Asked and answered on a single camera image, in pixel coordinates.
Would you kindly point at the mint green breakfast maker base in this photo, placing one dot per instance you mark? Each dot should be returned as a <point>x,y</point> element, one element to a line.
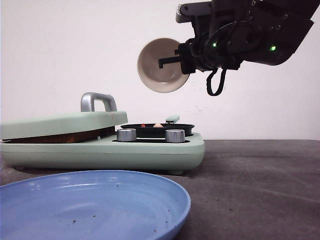
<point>108,154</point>

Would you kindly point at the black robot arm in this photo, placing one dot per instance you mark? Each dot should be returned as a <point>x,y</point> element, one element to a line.
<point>229,32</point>

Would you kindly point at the silver control knob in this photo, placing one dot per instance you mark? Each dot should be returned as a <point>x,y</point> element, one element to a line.
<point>126,135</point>
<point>175,136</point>

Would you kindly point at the black round frying pan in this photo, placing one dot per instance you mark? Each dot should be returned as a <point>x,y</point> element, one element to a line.
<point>148,130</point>

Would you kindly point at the blue round plate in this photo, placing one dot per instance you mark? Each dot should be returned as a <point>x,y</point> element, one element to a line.
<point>93,205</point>

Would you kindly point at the right silver control knob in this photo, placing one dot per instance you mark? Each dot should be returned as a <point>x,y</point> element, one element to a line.
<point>175,136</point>

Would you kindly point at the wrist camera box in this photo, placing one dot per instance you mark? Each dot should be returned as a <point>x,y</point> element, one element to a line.
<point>187,11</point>

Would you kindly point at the beige ribbed ceramic bowl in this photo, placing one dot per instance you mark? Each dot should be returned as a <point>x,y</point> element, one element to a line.
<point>167,79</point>

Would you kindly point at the breakfast maker hinged lid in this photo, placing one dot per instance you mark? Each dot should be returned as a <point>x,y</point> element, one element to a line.
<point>97,111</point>

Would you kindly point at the left silver control knob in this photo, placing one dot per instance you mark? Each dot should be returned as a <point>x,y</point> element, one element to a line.
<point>126,135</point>

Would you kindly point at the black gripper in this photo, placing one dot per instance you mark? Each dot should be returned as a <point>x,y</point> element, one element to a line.
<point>193,56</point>

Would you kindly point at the white bread slice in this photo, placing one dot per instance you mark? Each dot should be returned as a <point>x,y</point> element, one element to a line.
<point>66,138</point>

